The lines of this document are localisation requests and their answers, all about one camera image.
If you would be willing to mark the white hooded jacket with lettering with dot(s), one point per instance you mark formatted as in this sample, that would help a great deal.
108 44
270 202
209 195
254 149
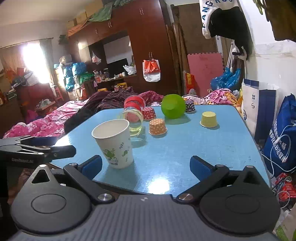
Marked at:
224 18

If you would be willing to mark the white navy paper bag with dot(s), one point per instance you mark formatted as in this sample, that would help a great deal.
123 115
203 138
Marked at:
259 107

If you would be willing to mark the green plastic cup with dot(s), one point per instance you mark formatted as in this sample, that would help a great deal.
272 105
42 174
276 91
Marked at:
173 106

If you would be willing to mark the dark striped clothing pile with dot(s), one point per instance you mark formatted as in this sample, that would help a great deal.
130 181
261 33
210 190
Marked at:
98 101

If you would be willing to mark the blue tote bag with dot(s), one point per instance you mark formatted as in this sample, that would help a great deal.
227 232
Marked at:
279 149

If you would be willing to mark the clear jar red tape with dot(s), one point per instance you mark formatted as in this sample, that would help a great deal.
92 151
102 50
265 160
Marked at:
134 102

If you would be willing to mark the brown hanging bag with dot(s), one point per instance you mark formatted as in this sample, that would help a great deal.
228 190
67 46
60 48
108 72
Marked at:
281 15

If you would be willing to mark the purple polka dot cupcake liner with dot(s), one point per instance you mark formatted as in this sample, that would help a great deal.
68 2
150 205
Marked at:
190 107

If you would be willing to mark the pink foam mat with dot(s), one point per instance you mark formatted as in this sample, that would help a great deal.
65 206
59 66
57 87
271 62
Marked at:
205 67

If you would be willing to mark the clear jar yellow tape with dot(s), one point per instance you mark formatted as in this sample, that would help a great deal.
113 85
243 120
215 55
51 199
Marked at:
135 118

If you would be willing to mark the blue plastic bag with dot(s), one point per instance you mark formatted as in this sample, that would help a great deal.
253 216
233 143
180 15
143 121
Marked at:
227 80

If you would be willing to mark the red polka dot cupcake liner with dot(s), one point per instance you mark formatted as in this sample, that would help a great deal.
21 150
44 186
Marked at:
148 113

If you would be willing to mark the orange polka dot cupcake liner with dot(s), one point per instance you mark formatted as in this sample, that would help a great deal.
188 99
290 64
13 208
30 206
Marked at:
157 127

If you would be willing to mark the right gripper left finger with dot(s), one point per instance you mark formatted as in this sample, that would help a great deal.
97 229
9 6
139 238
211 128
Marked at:
81 177

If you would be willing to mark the white paper cup green print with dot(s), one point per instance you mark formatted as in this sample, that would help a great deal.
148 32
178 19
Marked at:
113 138

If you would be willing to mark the dark wooden wardrobe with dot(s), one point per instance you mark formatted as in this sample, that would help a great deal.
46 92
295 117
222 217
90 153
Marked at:
146 24

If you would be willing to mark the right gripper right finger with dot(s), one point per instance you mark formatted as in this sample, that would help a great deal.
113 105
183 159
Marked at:
209 177

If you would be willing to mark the orange white plastic bag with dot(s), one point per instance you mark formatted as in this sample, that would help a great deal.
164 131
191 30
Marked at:
151 70

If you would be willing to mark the pink floral blanket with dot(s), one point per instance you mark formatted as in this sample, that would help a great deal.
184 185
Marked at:
52 125

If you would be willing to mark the yellow cupcake liner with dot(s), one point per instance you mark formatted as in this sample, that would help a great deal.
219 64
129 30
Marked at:
208 119

